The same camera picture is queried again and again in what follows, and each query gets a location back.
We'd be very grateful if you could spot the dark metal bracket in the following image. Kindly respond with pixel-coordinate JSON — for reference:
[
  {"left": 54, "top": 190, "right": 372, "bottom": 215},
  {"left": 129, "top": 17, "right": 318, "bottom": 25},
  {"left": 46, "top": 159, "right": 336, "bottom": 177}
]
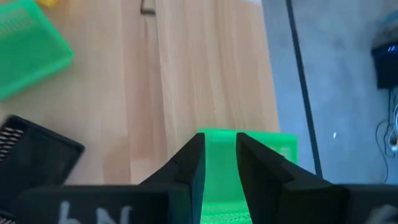
[{"left": 139, "top": 0, "right": 156, "bottom": 16}]

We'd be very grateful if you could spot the black metal shelf frame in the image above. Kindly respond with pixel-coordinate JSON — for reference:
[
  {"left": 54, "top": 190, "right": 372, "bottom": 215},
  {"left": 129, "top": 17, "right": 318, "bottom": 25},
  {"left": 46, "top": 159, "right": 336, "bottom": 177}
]
[{"left": 285, "top": 0, "right": 323, "bottom": 179}]

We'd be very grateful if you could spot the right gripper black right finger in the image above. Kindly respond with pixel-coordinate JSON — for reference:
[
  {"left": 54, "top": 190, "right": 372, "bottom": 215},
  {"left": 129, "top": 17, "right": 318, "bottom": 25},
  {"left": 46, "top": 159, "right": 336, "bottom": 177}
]
[{"left": 236, "top": 133, "right": 398, "bottom": 224}]

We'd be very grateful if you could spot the black plastic slotted basket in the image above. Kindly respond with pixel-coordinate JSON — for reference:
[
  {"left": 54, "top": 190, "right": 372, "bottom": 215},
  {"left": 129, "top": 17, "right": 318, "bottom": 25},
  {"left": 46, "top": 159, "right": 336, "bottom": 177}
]
[{"left": 0, "top": 114, "right": 85, "bottom": 224}]

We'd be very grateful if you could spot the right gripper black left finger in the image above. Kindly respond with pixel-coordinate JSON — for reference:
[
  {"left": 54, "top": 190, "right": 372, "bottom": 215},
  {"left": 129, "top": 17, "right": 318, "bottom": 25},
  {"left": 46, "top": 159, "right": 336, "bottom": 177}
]
[{"left": 14, "top": 133, "right": 206, "bottom": 224}]

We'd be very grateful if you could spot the thin black cable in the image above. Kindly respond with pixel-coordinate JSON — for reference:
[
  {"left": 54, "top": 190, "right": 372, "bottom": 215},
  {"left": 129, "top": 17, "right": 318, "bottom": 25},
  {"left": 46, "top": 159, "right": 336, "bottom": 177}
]
[{"left": 374, "top": 90, "right": 393, "bottom": 184}]

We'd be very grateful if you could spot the black device with blue light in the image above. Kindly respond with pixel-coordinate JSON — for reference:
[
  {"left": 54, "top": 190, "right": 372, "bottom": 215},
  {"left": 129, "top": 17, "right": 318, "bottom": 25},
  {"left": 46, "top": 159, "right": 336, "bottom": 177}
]
[{"left": 371, "top": 12, "right": 398, "bottom": 90}]

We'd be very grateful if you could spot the yellow plastic slotted basket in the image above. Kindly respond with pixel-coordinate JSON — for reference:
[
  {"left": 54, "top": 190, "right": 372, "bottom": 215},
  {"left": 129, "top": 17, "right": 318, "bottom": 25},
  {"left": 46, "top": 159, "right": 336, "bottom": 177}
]
[{"left": 34, "top": 0, "right": 60, "bottom": 7}]

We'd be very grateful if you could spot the green plastic slotted basket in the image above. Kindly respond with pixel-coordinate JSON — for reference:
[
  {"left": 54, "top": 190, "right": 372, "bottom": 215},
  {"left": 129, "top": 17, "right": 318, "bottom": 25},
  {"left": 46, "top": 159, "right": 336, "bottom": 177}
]
[
  {"left": 197, "top": 128, "right": 299, "bottom": 224},
  {"left": 0, "top": 0, "right": 75, "bottom": 102}
]

